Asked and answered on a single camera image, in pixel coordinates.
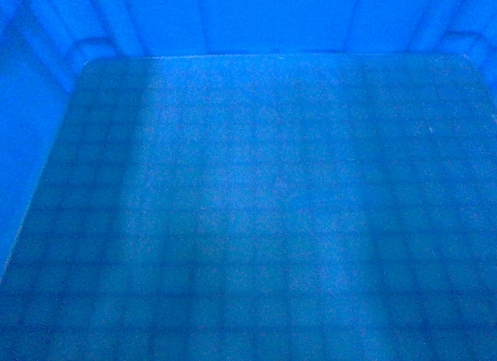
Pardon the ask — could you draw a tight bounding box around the large blue plastic crate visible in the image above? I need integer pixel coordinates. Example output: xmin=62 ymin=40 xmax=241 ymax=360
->
xmin=1 ymin=0 xmax=496 ymax=360

